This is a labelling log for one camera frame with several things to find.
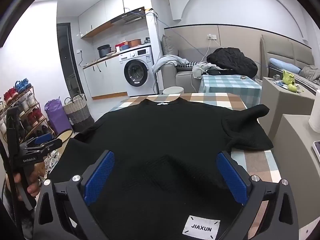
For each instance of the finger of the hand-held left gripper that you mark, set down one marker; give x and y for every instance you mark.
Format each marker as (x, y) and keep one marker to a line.
(43, 139)
(53, 144)

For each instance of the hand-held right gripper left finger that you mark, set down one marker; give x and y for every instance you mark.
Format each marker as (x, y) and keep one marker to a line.
(98, 177)

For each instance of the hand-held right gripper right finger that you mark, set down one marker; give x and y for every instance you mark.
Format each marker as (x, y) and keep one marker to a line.
(232, 180)

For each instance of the black knit sweater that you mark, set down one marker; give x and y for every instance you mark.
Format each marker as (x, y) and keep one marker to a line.
(155, 135)

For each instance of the person's left forearm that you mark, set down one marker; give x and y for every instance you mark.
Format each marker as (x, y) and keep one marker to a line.
(25, 222)

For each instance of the person's left hand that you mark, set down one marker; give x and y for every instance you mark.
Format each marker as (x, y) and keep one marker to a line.
(33, 188)

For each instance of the purple plastic bag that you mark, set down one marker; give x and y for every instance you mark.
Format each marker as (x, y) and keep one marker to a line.
(57, 117)

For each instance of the brown checked tablecloth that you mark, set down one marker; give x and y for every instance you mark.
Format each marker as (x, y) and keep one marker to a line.
(260, 162)

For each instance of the woven laundry basket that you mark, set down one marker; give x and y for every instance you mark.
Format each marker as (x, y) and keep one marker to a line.
(77, 112)

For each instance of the wooden shoe rack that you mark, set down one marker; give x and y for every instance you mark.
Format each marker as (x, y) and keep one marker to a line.
(37, 97)

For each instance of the dark door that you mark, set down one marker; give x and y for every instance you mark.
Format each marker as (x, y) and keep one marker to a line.
(67, 62)

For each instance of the white kitchen base cabinet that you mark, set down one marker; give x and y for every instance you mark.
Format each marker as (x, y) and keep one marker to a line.
(105, 77)

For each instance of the smartphone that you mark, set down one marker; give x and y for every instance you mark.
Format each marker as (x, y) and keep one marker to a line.
(317, 150)

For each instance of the blue checked tablecloth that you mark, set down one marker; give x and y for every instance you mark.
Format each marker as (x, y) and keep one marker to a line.
(225, 85)

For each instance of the black cooking pot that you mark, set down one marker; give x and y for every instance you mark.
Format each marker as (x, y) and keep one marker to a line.
(103, 51)

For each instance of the paper towel roll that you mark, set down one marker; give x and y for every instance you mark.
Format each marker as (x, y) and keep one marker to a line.
(315, 112)

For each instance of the white round stool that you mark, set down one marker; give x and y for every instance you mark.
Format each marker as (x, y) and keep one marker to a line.
(173, 90)

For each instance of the black pouch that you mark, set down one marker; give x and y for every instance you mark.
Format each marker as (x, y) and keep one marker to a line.
(220, 72)

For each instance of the white washing machine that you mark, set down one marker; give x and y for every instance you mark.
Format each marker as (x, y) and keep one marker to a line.
(137, 72)

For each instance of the grey sofa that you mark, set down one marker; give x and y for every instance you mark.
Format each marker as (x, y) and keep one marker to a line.
(183, 80)

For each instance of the white garment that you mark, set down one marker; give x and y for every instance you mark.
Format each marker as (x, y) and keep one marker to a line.
(200, 70)

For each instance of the green plush toy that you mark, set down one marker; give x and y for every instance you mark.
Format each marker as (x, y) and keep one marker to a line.
(290, 80)

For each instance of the red container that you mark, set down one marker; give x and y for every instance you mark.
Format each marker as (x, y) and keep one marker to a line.
(120, 47)

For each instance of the black quilted jacket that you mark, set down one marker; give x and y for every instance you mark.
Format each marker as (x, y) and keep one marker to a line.
(232, 60)

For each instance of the houndstooth cushion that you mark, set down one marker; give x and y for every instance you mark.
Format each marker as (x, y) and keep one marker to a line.
(187, 65)

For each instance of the blue pillow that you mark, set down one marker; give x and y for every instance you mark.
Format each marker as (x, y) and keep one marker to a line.
(285, 66)

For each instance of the orange cooking pot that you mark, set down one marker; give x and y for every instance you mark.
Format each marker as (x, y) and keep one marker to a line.
(135, 42)

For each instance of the grey blanket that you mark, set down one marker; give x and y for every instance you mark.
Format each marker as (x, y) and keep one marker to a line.
(311, 72)

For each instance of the light grey garment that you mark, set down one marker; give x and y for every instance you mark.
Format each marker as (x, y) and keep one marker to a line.
(167, 61)

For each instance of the beige bed headboard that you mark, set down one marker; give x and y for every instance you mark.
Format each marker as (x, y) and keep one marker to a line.
(282, 52)

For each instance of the grey cushion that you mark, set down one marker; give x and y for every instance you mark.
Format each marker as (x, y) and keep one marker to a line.
(169, 45)

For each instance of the range hood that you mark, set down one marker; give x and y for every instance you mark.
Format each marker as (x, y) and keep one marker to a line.
(130, 16)

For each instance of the wall socket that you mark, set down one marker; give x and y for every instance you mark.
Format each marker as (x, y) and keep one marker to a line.
(212, 37)

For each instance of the white wall cabinets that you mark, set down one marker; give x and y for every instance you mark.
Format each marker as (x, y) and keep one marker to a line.
(110, 5)

